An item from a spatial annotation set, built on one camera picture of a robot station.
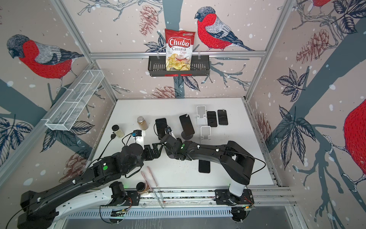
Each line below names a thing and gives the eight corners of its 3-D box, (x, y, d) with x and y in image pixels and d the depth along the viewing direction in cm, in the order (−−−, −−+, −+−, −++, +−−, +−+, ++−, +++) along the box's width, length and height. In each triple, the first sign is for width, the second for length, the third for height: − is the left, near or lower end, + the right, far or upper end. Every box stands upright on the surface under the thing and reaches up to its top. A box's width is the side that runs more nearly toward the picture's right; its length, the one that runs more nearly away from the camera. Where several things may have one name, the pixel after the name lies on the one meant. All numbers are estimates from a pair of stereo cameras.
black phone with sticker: (185, 138, 97) (185, 130, 89) (179, 124, 105) (179, 115, 97) (194, 135, 99) (194, 127, 91) (188, 122, 107) (188, 113, 98)
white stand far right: (196, 125, 105) (197, 116, 97) (196, 114, 112) (196, 105, 103) (205, 125, 105) (207, 116, 97) (204, 114, 112) (205, 105, 103)
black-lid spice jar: (116, 138, 100) (110, 130, 92) (118, 133, 103) (112, 124, 95) (123, 138, 100) (117, 130, 92) (125, 133, 103) (120, 124, 95)
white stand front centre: (200, 143, 96) (201, 135, 88) (200, 134, 100) (201, 126, 92) (209, 143, 96) (211, 135, 88) (208, 134, 100) (210, 126, 92)
